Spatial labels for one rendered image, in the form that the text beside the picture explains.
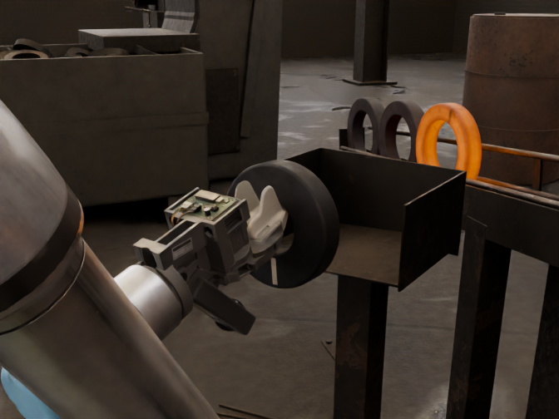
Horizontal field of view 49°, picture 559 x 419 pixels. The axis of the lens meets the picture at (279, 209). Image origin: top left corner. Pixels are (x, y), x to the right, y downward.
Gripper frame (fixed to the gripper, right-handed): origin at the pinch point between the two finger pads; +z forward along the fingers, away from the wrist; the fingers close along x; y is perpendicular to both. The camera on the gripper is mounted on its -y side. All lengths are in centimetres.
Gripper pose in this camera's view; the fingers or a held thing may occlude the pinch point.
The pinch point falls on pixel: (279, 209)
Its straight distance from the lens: 74.2
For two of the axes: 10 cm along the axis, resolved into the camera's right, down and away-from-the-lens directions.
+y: -1.6, -8.5, -5.1
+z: 5.8, -5.0, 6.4
